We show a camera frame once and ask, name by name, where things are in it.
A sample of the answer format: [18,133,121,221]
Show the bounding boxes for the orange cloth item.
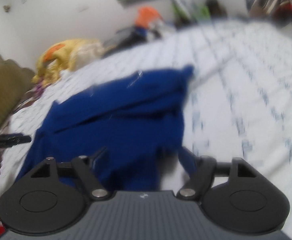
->
[135,7,163,29]

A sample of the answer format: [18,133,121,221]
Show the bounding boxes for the purple patterned cloth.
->
[31,82,46,98]

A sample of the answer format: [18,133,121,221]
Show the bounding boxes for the yellow crumpled duvet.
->
[32,38,107,87]

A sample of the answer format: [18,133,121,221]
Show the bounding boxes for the dark bag on floor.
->
[103,26,147,54]

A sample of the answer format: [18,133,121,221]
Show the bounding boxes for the olive striped headboard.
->
[0,55,35,129]

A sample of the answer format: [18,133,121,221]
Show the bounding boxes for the white quilt with script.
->
[7,21,292,238]

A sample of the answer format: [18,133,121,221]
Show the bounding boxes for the blue sweater with rhinestones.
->
[18,65,194,191]

